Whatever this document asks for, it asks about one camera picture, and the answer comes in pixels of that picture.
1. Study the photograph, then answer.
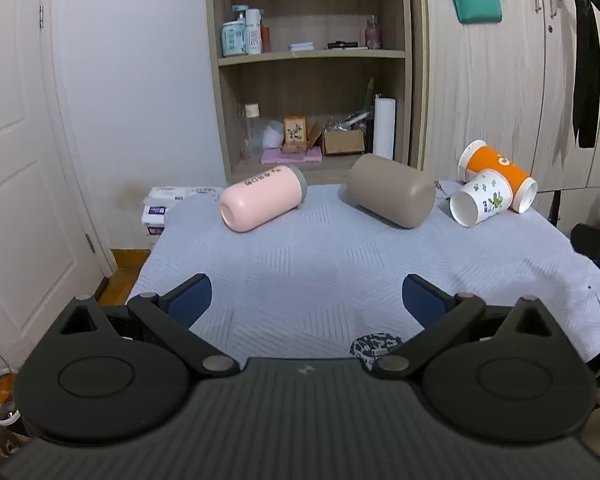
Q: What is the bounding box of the flat pink box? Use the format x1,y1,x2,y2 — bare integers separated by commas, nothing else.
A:
260,147,325,165

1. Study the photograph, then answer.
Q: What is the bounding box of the white spray bottle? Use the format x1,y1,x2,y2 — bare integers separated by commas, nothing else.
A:
245,8,264,55

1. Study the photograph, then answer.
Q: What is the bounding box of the light blue quilted blanket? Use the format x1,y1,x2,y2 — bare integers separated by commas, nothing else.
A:
127,180,600,367

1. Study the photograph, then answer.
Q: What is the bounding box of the black ribbon garment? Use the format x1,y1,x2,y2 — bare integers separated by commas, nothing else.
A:
559,0,600,150

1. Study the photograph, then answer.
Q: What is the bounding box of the taupe cup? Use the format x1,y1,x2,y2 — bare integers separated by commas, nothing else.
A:
347,153,437,229

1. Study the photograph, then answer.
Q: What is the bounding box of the white tissue pack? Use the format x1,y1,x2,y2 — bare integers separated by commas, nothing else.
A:
147,185,226,206
140,203,173,251

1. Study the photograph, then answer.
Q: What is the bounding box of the white floral paper cup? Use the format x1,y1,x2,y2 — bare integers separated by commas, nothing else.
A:
449,169,513,228

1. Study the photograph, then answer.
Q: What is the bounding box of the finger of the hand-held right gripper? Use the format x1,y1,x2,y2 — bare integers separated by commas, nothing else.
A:
571,221,600,281

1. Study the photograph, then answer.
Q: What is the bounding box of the wooden wardrobe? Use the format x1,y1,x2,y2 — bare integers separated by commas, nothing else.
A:
422,0,600,194

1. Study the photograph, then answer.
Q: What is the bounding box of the open cardboard box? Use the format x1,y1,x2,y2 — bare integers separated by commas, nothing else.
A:
307,121,366,156

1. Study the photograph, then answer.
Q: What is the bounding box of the floral wooden box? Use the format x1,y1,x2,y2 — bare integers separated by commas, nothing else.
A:
283,116,309,154

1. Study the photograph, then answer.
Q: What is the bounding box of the pink cup with grey lid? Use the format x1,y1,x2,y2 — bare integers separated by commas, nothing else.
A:
218,164,308,234

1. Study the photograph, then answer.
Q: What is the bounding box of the white blue pump bottle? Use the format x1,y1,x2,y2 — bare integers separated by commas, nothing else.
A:
222,5,248,58

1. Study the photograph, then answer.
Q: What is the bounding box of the wooden shelf unit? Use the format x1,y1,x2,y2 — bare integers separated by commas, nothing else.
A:
204,0,428,187

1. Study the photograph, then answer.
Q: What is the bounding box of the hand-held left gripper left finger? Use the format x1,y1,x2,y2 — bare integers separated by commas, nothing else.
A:
57,274,241,380

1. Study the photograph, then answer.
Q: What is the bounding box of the clear bottle with beige cap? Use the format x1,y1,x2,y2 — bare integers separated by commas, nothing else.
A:
244,103,261,159

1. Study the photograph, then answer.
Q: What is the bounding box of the white paper towel roll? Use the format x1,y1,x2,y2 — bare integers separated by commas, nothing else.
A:
373,97,397,161

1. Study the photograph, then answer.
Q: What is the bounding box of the black white patterned patch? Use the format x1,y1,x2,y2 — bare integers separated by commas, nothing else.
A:
350,332,406,372

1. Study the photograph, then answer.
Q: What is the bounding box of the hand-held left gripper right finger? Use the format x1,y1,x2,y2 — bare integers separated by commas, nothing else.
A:
372,274,556,380

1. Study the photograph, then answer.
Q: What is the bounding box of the white plastic bag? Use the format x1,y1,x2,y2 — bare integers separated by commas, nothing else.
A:
262,120,285,150

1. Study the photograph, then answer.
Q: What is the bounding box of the orange paper cup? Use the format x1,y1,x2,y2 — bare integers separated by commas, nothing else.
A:
457,140,538,214

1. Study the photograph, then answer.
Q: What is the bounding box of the white door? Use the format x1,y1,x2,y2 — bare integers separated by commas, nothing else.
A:
0,0,107,370

